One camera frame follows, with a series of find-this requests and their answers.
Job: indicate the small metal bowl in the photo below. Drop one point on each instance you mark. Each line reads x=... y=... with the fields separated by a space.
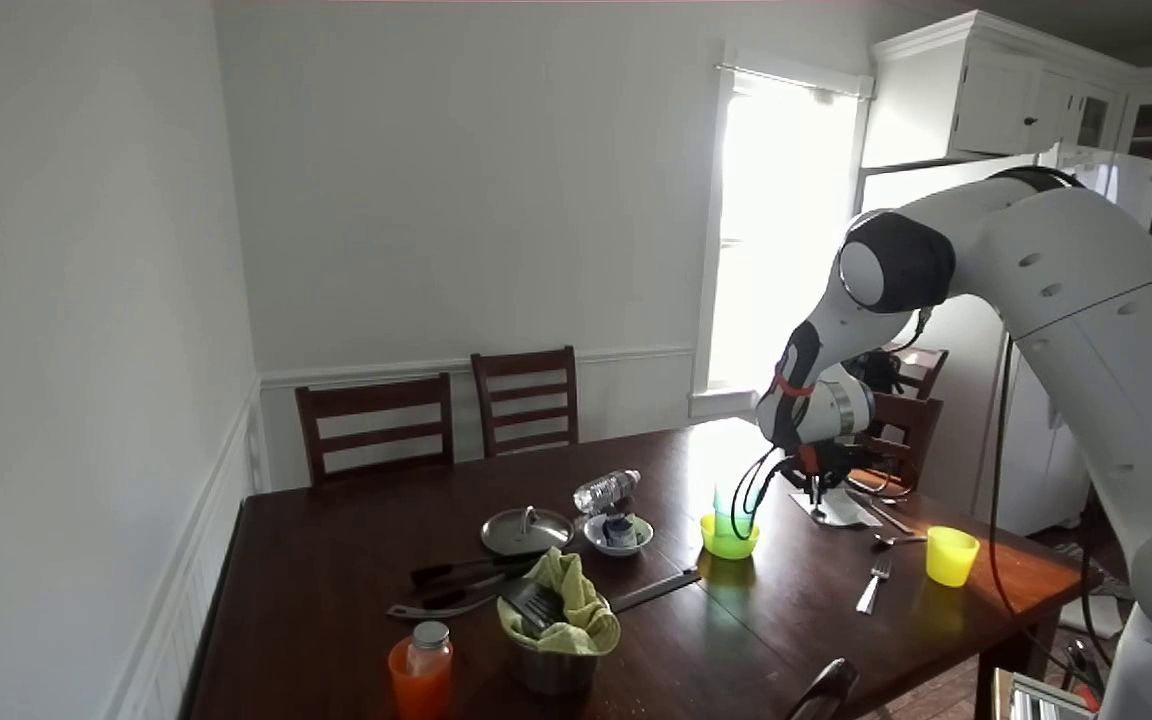
x=616 y=537

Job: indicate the clear plastic bottle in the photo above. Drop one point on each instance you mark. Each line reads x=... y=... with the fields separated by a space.
x=600 y=488

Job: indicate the yellow-green cloth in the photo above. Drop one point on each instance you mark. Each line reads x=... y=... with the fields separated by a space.
x=577 y=603

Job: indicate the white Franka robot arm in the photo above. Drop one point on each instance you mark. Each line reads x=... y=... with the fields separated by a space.
x=1083 y=267

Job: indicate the green cup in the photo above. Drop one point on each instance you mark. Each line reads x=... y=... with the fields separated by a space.
x=730 y=545

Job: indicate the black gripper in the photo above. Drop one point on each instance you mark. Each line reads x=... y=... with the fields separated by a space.
x=827 y=470

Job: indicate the white tall cabinet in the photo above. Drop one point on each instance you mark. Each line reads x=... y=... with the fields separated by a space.
x=978 y=80

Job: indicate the silver fork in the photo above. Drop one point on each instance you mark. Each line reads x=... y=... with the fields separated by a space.
x=874 y=591

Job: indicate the bright window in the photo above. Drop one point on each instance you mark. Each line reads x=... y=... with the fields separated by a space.
x=777 y=200

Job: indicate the blue plastic cup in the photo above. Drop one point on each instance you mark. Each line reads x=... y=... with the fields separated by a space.
x=723 y=507

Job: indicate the dark ladle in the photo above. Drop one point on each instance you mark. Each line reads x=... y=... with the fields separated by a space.
x=440 y=609

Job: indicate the orange bottle with white cap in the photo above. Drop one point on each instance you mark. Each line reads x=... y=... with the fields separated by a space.
x=422 y=680

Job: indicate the yellow plastic cup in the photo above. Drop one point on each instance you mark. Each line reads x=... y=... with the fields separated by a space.
x=950 y=557

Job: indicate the white plate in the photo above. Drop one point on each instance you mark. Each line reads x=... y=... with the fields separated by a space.
x=858 y=511

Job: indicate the white refrigerator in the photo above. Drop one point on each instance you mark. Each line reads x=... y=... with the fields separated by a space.
x=1043 y=454

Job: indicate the dark table knife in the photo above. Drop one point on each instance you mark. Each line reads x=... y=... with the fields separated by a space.
x=659 y=591

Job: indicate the silver butter knife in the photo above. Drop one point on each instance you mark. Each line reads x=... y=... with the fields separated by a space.
x=889 y=511

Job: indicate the black spatula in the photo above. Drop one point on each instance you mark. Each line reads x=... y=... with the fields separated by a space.
x=449 y=576

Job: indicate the metal pan lid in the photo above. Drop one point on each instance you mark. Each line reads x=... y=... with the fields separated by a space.
x=522 y=535

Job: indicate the gray metal box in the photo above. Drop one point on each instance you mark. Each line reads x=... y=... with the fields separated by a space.
x=1023 y=699

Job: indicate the silver spoon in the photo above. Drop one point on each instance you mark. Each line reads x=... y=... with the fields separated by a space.
x=885 y=540

